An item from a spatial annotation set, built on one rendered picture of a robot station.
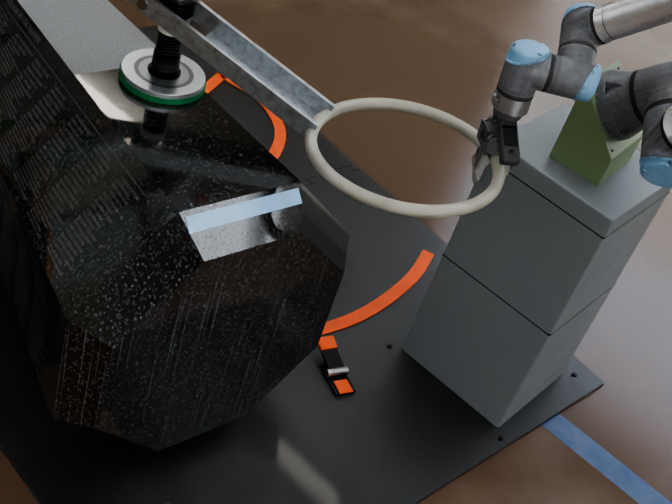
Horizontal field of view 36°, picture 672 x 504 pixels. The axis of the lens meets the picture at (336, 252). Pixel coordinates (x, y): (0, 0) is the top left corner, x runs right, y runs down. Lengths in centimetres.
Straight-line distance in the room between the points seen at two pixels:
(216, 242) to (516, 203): 93
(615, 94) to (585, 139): 14
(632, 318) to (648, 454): 66
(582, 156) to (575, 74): 44
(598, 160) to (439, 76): 217
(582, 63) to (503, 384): 110
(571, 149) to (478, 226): 35
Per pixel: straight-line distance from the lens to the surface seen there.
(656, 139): 264
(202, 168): 243
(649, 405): 366
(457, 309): 315
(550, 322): 298
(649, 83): 277
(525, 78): 245
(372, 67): 480
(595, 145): 283
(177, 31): 255
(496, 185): 246
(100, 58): 275
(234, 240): 235
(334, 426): 306
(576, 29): 254
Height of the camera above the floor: 226
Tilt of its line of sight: 38 degrees down
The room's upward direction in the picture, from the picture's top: 19 degrees clockwise
